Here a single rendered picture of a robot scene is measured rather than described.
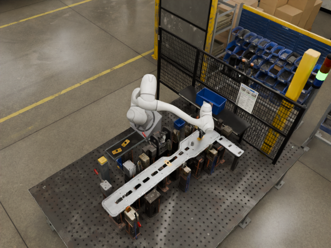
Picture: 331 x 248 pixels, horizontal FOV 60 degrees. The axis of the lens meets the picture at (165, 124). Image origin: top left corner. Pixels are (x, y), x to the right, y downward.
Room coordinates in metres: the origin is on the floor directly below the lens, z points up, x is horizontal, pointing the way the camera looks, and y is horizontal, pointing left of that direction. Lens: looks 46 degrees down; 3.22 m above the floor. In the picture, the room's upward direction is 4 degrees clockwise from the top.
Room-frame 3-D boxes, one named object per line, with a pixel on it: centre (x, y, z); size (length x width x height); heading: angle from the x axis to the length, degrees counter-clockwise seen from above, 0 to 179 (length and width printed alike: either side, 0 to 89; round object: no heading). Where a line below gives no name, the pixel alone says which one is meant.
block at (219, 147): (1.86, -0.56, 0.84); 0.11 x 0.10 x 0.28; 46
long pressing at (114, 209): (1.58, -0.04, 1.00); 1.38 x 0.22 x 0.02; 136
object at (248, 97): (2.26, -0.82, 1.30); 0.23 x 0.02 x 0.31; 46
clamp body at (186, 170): (1.52, -0.22, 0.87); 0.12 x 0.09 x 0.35; 46
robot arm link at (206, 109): (1.92, -0.37, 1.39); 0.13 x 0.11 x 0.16; 5
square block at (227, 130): (2.04, -0.65, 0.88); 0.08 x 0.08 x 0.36; 46
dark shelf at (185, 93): (2.38, -0.52, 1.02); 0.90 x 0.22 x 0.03; 46
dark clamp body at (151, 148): (1.71, 0.12, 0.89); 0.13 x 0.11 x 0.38; 46
